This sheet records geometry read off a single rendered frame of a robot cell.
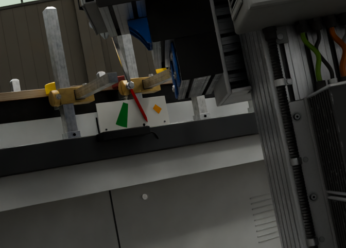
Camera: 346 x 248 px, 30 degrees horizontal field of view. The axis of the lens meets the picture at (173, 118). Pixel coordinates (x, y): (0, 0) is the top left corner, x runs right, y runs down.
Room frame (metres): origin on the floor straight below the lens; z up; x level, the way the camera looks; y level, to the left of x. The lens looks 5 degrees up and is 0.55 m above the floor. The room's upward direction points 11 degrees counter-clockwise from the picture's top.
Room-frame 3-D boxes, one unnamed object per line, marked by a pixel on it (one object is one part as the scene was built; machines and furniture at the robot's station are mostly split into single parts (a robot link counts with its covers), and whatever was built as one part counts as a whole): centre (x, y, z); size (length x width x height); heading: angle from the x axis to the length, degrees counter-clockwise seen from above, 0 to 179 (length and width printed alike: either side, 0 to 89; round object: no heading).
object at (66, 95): (2.03, 0.30, 0.83); 0.13 x 0.06 x 0.05; 122
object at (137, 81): (2.17, 0.09, 0.85); 0.13 x 0.06 x 0.05; 122
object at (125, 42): (2.15, 0.11, 0.93); 0.03 x 0.03 x 0.48; 32
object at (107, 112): (2.12, 0.12, 0.75); 0.26 x 0.01 x 0.10; 122
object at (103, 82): (2.00, 0.26, 0.83); 0.43 x 0.03 x 0.04; 32
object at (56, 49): (2.02, 0.32, 0.89); 0.03 x 0.03 x 0.48; 32
